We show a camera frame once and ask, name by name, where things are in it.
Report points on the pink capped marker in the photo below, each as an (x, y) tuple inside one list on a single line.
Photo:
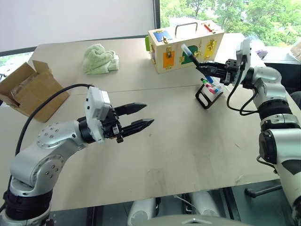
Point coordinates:
[(209, 86)]

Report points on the white rounded robot leg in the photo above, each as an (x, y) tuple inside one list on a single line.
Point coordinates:
[(141, 212), (204, 203)]

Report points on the white roller blind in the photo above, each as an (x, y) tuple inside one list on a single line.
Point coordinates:
[(77, 21)]

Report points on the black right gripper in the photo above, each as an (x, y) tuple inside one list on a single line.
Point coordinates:
[(231, 70)]

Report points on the dark side desk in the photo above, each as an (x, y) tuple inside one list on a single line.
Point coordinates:
[(285, 70)]

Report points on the small purple object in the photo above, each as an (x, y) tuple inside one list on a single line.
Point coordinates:
[(261, 53)]

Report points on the black pen holder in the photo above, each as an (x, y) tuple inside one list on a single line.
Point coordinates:
[(204, 103)]

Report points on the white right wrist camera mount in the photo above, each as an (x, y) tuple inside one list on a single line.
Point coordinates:
[(244, 50)]

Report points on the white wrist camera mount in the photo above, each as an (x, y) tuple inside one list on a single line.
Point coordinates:
[(244, 50), (94, 106)]

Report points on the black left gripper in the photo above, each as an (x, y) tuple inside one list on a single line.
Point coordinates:
[(111, 127)]

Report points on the green capped marker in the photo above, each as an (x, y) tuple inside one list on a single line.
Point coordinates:
[(204, 81)]

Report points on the brown cardboard box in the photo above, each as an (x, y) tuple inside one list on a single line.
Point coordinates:
[(35, 94)]

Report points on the light green towel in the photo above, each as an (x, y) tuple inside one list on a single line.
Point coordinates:
[(100, 60)]

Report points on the black window frame post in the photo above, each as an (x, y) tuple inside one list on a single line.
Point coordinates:
[(156, 14)]

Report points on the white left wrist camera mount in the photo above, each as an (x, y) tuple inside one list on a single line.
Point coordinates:
[(94, 106)]

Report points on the blue capped marker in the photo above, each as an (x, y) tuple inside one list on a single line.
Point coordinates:
[(194, 60)]

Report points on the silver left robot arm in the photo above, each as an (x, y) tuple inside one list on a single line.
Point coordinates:
[(51, 141)]

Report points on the grey rounded robot torso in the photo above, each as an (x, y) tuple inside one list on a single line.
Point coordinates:
[(200, 221)]

